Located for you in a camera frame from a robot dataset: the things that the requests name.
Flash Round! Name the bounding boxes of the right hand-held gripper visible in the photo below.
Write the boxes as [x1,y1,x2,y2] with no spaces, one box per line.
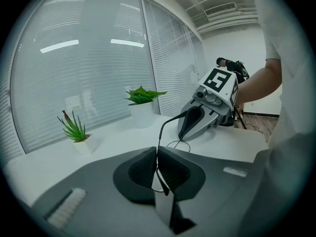
[177,67,239,143]

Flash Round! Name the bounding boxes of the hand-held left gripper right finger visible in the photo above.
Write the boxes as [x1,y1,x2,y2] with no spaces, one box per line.
[157,146,267,237]

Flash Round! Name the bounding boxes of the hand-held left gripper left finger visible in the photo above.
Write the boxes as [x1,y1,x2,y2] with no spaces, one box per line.
[32,146,174,237]

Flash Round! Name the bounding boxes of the black thin-frame glasses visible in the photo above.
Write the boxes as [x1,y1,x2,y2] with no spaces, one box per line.
[150,112,192,197]

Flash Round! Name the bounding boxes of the person's right forearm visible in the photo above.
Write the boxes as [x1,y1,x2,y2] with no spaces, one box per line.
[237,57,282,106]

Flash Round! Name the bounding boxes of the black tripod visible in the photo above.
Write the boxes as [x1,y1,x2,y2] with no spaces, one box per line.
[234,102,248,130]

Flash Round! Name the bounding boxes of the broad-leaf plant in white pot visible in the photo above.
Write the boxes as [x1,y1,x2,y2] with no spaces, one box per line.
[123,85,168,129]

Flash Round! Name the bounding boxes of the glass partition with blinds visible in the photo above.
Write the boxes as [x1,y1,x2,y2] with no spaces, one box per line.
[4,0,160,158]
[142,0,208,119]

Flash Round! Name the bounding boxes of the spiky plant in white pot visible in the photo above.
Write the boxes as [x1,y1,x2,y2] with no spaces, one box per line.
[57,109,97,155]

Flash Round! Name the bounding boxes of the person's white shirt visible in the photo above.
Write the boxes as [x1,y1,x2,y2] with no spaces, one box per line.
[240,0,316,237]

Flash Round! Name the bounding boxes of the ceiling air vent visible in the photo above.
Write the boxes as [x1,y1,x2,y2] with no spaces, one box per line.
[204,2,238,22]

